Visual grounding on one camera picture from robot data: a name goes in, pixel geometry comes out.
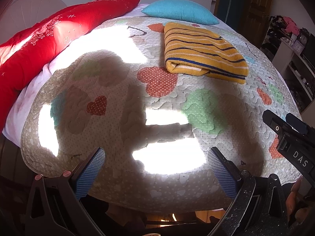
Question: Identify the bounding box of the yellow striped knit sweater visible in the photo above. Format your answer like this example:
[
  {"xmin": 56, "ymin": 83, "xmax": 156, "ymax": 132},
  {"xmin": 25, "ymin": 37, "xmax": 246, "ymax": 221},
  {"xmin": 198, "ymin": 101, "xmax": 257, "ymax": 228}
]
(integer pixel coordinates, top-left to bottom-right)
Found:
[{"xmin": 164, "ymin": 22, "xmax": 249, "ymax": 84}]

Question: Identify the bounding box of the pink clothing pile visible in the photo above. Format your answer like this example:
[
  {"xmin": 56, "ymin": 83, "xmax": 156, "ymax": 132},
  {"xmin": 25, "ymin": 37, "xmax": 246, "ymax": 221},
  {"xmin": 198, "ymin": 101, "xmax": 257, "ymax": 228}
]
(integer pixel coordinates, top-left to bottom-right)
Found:
[{"xmin": 283, "ymin": 17, "xmax": 299, "ymax": 36}]

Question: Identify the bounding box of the person's right hand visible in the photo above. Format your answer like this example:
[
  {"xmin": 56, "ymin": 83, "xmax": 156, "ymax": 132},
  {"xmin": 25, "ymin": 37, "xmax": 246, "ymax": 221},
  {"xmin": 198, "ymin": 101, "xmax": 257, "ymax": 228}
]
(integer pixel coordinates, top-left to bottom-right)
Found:
[{"xmin": 286, "ymin": 176, "xmax": 311, "ymax": 223}]

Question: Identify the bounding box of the white shelf unit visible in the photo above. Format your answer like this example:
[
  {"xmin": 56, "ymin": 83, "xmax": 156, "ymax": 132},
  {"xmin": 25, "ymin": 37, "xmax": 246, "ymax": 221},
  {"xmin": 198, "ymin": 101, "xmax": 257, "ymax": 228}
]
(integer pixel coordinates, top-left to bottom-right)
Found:
[{"xmin": 260, "ymin": 16, "xmax": 314, "ymax": 113}]

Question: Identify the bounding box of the purple alarm clock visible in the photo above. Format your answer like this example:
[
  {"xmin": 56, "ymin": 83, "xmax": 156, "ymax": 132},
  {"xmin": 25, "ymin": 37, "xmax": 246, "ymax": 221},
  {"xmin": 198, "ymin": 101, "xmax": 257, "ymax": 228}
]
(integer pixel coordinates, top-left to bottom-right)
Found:
[{"xmin": 292, "ymin": 40, "xmax": 304, "ymax": 54}]

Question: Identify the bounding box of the patchwork heart quilt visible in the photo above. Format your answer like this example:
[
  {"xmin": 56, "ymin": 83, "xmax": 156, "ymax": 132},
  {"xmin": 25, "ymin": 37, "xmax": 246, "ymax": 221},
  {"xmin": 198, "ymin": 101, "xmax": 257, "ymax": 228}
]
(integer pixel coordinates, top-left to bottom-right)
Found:
[{"xmin": 21, "ymin": 17, "xmax": 300, "ymax": 213}]

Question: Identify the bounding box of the dark teal curtain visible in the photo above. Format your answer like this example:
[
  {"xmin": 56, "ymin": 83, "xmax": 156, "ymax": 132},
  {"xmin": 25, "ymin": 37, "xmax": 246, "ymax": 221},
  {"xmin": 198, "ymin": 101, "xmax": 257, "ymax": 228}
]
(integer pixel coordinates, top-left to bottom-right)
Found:
[{"xmin": 216, "ymin": 0, "xmax": 239, "ymax": 30}]

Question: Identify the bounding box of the brown wooden door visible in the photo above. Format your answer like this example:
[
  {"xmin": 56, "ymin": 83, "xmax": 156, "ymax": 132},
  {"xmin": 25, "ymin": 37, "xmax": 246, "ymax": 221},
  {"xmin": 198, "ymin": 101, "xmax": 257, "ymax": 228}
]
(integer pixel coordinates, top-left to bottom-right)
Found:
[{"xmin": 238, "ymin": 0, "xmax": 273, "ymax": 48}]

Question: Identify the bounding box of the red floral duvet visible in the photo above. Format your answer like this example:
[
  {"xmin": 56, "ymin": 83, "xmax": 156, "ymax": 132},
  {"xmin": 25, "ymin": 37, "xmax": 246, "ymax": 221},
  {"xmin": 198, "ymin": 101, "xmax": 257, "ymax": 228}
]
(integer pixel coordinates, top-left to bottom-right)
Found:
[{"xmin": 1, "ymin": 0, "xmax": 140, "ymax": 128}]

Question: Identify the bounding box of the turquoise knit pillow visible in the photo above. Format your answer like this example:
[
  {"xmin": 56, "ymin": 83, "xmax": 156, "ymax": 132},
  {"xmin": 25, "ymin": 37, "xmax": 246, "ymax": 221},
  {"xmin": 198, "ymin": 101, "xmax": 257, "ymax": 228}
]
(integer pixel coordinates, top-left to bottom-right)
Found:
[{"xmin": 142, "ymin": 0, "xmax": 220, "ymax": 25}]

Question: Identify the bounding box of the white round headboard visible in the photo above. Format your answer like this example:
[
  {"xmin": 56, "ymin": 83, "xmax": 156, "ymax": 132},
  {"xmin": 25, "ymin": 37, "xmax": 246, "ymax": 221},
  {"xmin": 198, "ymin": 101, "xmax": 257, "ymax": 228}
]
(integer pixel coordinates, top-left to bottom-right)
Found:
[{"xmin": 1, "ymin": 0, "xmax": 66, "ymax": 43}]

